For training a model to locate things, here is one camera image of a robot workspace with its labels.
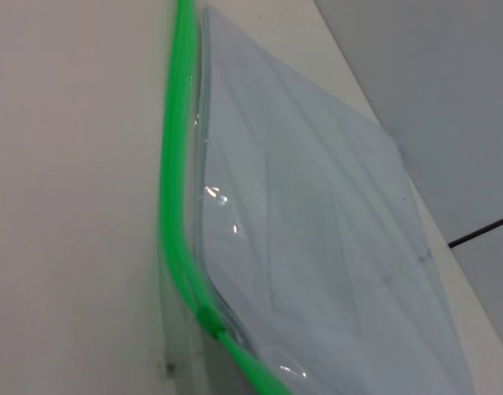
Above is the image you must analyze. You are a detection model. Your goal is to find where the clear green-zip document bag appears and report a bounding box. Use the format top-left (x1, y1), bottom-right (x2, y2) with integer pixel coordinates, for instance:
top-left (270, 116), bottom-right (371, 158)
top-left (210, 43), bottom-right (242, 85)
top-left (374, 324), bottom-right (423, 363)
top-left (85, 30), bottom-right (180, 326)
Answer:
top-left (154, 0), bottom-right (487, 395)

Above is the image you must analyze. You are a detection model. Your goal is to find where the pale blue paper stack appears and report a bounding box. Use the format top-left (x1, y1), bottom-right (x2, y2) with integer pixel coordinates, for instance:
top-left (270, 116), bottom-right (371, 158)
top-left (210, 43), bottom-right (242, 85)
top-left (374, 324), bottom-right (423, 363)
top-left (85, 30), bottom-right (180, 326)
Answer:
top-left (197, 7), bottom-right (485, 395)

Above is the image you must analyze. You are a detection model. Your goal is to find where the green zipper slider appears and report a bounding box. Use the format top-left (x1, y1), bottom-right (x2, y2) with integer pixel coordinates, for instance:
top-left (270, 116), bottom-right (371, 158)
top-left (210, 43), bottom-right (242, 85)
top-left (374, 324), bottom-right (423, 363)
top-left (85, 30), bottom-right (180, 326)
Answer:
top-left (196, 304), bottom-right (228, 342)

